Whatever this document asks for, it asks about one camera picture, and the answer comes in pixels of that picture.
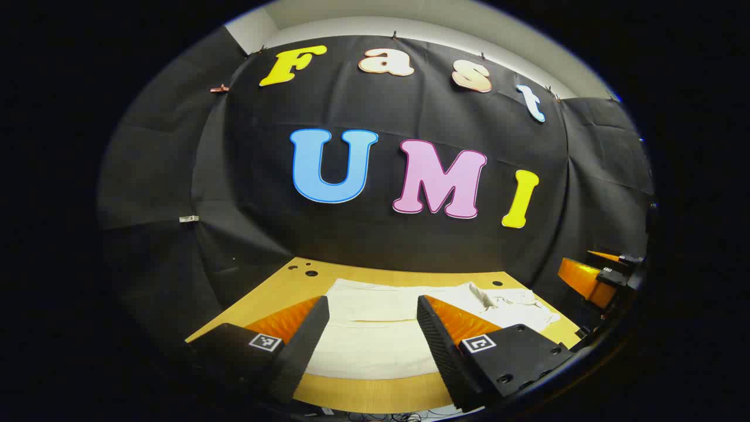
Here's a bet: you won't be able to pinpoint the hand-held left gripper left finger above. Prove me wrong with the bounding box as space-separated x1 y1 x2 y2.
185 295 330 404

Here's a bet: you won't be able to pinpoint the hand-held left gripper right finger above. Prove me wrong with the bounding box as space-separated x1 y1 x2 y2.
416 294 575 414

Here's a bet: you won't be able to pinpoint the white jeans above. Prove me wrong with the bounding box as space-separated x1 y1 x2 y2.
305 278 561 380

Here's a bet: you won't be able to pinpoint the black backdrop cloth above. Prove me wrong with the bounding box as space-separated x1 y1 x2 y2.
97 26 655 352

